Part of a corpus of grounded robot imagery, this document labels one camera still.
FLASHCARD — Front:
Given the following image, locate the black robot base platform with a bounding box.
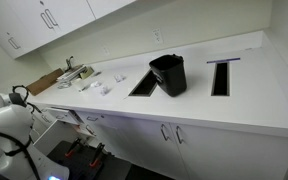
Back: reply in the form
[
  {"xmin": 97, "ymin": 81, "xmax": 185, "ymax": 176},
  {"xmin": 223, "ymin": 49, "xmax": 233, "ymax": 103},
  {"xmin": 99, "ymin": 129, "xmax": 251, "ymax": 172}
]
[{"xmin": 46, "ymin": 139, "xmax": 133, "ymax": 180}]

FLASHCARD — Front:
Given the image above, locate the small metal stand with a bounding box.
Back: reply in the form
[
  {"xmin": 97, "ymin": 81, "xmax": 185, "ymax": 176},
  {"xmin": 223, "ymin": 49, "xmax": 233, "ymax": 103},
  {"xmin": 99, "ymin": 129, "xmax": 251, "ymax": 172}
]
[{"xmin": 64, "ymin": 55, "xmax": 75, "ymax": 72}]

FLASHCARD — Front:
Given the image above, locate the white wall outlet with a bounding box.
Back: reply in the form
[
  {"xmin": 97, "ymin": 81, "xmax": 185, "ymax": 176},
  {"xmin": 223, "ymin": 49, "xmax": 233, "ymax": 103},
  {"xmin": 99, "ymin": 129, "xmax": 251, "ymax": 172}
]
[
  {"xmin": 101, "ymin": 45, "xmax": 111, "ymax": 57},
  {"xmin": 151, "ymin": 28, "xmax": 164, "ymax": 46}
]

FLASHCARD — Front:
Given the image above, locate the metal cabinet handle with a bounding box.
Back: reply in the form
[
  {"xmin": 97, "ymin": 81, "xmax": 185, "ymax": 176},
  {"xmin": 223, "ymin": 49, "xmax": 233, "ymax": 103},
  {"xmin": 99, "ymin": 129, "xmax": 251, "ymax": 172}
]
[
  {"xmin": 44, "ymin": 8, "xmax": 59, "ymax": 28},
  {"xmin": 7, "ymin": 37, "xmax": 22, "ymax": 51},
  {"xmin": 174, "ymin": 125, "xmax": 184, "ymax": 145},
  {"xmin": 41, "ymin": 114, "xmax": 52, "ymax": 124},
  {"xmin": 84, "ymin": 124, "xmax": 97, "ymax": 136},
  {"xmin": 159, "ymin": 123, "xmax": 169, "ymax": 142},
  {"xmin": 39, "ymin": 12, "xmax": 54, "ymax": 31}
]

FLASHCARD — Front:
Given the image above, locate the metal lower cabinet handle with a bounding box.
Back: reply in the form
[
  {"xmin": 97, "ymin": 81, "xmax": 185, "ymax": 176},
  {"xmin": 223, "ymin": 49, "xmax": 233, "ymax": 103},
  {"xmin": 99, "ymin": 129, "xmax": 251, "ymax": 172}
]
[
  {"xmin": 174, "ymin": 125, "xmax": 184, "ymax": 145},
  {"xmin": 41, "ymin": 114, "xmax": 52, "ymax": 124},
  {"xmin": 159, "ymin": 123, "xmax": 169, "ymax": 142},
  {"xmin": 84, "ymin": 124, "xmax": 97, "ymax": 136}
]

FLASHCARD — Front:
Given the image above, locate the purple label strip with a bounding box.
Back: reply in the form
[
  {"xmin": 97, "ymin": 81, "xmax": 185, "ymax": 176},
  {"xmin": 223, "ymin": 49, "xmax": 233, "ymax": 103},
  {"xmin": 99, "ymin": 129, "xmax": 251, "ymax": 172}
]
[{"xmin": 206, "ymin": 57, "xmax": 242, "ymax": 65}]

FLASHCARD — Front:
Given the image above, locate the white cabinet door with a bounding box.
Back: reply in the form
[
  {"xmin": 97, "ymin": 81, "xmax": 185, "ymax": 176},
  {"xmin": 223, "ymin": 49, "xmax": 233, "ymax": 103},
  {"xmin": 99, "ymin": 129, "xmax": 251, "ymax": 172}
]
[
  {"xmin": 0, "ymin": 0, "xmax": 64, "ymax": 52},
  {"xmin": 102, "ymin": 114, "xmax": 190, "ymax": 180},
  {"xmin": 33, "ymin": 119, "xmax": 80, "ymax": 157},
  {"xmin": 38, "ymin": 0, "xmax": 97, "ymax": 33},
  {"xmin": 0, "ymin": 0, "xmax": 38, "ymax": 60},
  {"xmin": 86, "ymin": 0, "xmax": 137, "ymax": 20},
  {"xmin": 82, "ymin": 122, "xmax": 135, "ymax": 166},
  {"xmin": 168, "ymin": 122, "xmax": 288, "ymax": 180}
]

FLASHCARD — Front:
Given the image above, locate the black plastic waste bin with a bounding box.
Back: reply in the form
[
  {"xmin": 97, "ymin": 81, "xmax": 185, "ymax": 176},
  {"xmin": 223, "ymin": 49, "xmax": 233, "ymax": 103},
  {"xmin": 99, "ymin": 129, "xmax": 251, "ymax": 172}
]
[{"xmin": 148, "ymin": 54, "xmax": 188, "ymax": 98}]

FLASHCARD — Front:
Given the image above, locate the metal upper cabinet handle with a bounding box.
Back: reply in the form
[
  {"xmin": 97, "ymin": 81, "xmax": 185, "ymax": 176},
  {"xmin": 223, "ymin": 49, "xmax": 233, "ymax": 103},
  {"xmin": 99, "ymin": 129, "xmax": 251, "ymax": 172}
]
[
  {"xmin": 39, "ymin": 12, "xmax": 54, "ymax": 31},
  {"xmin": 7, "ymin": 37, "xmax": 22, "ymax": 51},
  {"xmin": 44, "ymin": 8, "xmax": 59, "ymax": 28}
]

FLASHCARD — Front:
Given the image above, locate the black clamp red handle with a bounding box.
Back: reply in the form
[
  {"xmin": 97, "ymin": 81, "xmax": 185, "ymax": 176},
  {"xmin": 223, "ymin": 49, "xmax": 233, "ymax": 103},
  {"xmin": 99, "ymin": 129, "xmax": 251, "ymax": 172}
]
[
  {"xmin": 89, "ymin": 142, "xmax": 106, "ymax": 168},
  {"xmin": 64, "ymin": 138, "xmax": 83, "ymax": 158}
]

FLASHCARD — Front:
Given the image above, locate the crumpled white paper ball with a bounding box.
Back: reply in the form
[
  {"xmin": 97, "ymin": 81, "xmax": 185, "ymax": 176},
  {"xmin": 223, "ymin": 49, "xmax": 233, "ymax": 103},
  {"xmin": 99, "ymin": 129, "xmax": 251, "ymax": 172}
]
[
  {"xmin": 89, "ymin": 80, "xmax": 102, "ymax": 89},
  {"xmin": 98, "ymin": 85, "xmax": 112, "ymax": 97},
  {"xmin": 113, "ymin": 73, "xmax": 127, "ymax": 83}
]

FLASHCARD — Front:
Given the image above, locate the brown cutting board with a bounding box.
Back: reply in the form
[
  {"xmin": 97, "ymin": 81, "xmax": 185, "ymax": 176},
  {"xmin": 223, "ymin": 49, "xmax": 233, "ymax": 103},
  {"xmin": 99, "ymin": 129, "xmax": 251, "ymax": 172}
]
[{"xmin": 25, "ymin": 68, "xmax": 65, "ymax": 97}]

